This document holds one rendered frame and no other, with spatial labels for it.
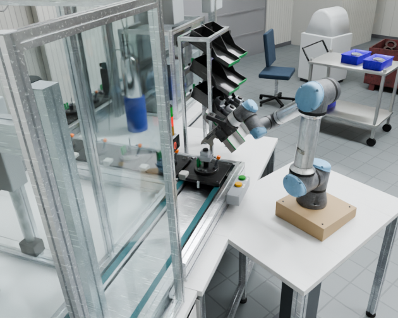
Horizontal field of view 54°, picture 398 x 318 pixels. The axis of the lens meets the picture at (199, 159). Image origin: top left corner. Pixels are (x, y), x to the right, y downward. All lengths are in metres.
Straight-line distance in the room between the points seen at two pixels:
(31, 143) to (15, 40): 0.17
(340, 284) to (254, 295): 0.60
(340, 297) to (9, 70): 2.58
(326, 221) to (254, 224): 0.34
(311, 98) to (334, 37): 4.88
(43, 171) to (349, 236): 1.56
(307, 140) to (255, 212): 0.54
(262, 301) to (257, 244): 0.96
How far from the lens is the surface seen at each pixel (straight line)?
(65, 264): 0.88
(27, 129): 0.72
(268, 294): 2.85
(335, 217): 2.00
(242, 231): 1.96
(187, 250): 1.72
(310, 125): 1.73
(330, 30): 6.52
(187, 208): 2.02
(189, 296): 1.67
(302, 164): 1.81
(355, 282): 3.05
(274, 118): 2.01
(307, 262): 1.84
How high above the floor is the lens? 2.10
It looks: 29 degrees down
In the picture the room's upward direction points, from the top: 3 degrees counter-clockwise
